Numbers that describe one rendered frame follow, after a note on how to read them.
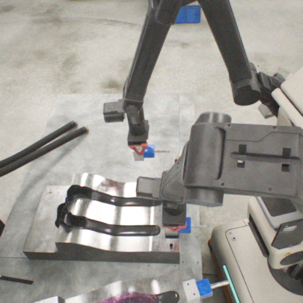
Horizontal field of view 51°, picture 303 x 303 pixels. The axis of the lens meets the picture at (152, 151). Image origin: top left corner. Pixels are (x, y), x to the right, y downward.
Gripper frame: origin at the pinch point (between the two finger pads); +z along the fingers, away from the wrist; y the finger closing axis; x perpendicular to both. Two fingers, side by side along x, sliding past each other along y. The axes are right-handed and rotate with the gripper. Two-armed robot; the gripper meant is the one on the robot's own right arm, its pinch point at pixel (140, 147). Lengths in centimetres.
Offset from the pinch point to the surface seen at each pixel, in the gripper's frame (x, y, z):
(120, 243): -4.0, 33.8, 6.6
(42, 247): -29.7, 35.2, 8.3
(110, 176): -13.6, 1.6, 15.0
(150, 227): 5.0, 28.2, 6.8
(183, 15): 14, -289, 88
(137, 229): 0.7, 28.8, 7.0
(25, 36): -175, -267, 94
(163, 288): 9.5, 45.9, 9.6
